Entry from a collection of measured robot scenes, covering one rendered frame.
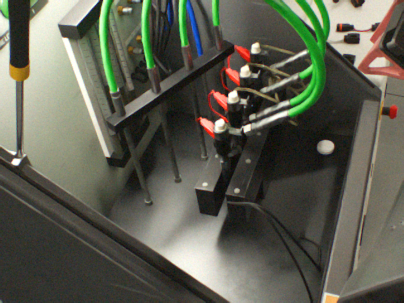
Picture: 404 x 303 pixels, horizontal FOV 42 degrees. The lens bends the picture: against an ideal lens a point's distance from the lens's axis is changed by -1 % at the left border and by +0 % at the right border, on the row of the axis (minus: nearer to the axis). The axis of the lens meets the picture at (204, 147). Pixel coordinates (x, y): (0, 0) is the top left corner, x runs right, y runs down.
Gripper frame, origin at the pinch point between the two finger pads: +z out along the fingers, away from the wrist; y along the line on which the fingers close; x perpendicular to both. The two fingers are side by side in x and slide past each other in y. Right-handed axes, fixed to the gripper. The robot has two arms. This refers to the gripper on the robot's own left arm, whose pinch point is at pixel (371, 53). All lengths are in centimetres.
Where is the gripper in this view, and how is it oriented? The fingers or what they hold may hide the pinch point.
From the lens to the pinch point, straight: 73.3
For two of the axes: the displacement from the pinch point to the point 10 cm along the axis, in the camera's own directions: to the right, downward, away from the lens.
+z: -4.2, 1.9, 8.9
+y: -4.5, 8.1, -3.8
